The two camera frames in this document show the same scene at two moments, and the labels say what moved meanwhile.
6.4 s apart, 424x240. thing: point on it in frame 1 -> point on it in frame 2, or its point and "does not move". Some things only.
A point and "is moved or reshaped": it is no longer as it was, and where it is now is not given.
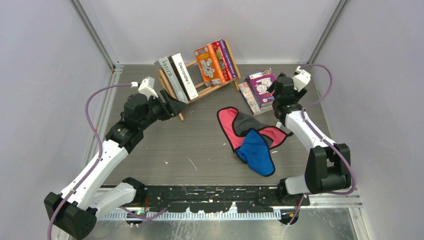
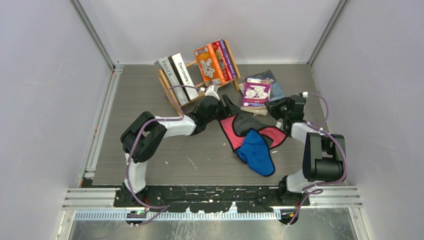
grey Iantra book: [168, 69] does not move
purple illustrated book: [259, 83] is moved or reshaped
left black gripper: [171, 106] -> [232, 110]
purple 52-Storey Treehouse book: [224, 47] does not move
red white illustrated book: [218, 49] does not move
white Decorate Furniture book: [178, 64] does not move
